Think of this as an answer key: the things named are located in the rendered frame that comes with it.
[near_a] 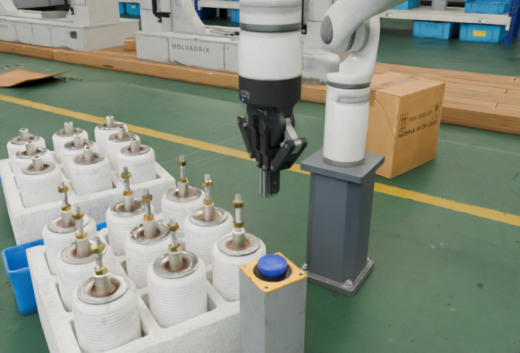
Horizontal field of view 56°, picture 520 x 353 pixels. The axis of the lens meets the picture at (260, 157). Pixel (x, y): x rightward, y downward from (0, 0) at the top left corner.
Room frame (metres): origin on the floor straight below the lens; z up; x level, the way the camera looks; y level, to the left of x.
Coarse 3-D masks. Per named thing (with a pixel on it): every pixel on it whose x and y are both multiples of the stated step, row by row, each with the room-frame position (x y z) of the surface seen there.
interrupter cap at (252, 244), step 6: (228, 234) 0.77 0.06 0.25; (246, 234) 0.77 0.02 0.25; (222, 240) 0.75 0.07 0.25; (228, 240) 0.75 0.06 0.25; (246, 240) 0.76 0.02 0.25; (252, 240) 0.75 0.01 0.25; (258, 240) 0.75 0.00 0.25; (222, 246) 0.73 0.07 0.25; (228, 246) 0.74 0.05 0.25; (246, 246) 0.74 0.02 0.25; (252, 246) 0.73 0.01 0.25; (258, 246) 0.73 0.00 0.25; (222, 252) 0.72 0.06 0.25; (228, 252) 0.71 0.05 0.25; (234, 252) 0.71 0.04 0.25; (240, 252) 0.71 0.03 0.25; (246, 252) 0.71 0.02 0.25; (252, 252) 0.72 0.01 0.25
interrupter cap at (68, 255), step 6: (90, 240) 0.75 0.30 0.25; (66, 246) 0.73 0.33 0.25; (72, 246) 0.73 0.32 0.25; (90, 246) 0.74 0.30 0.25; (60, 252) 0.71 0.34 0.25; (66, 252) 0.71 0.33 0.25; (72, 252) 0.72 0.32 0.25; (90, 252) 0.72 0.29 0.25; (102, 252) 0.71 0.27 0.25; (60, 258) 0.70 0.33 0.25; (66, 258) 0.70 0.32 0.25; (72, 258) 0.70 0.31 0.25; (78, 258) 0.70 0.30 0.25; (84, 258) 0.70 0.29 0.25; (90, 258) 0.70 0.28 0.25; (72, 264) 0.68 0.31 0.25; (78, 264) 0.68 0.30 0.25
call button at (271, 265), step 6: (264, 258) 0.58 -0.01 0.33; (270, 258) 0.58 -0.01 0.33; (276, 258) 0.58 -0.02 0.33; (282, 258) 0.58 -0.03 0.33; (258, 264) 0.57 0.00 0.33; (264, 264) 0.57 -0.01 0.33; (270, 264) 0.57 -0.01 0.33; (276, 264) 0.57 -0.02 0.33; (282, 264) 0.57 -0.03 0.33; (264, 270) 0.56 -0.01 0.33; (270, 270) 0.56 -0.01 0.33; (276, 270) 0.56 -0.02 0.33; (282, 270) 0.56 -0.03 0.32; (270, 276) 0.56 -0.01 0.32
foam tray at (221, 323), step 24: (120, 264) 0.79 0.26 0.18; (48, 288) 0.72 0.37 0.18; (144, 288) 0.72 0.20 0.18; (48, 312) 0.65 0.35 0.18; (72, 312) 0.65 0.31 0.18; (144, 312) 0.65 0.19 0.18; (216, 312) 0.65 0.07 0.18; (48, 336) 0.71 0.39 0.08; (72, 336) 0.60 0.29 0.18; (144, 336) 0.63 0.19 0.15; (168, 336) 0.60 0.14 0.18; (192, 336) 0.61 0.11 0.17; (216, 336) 0.63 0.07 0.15
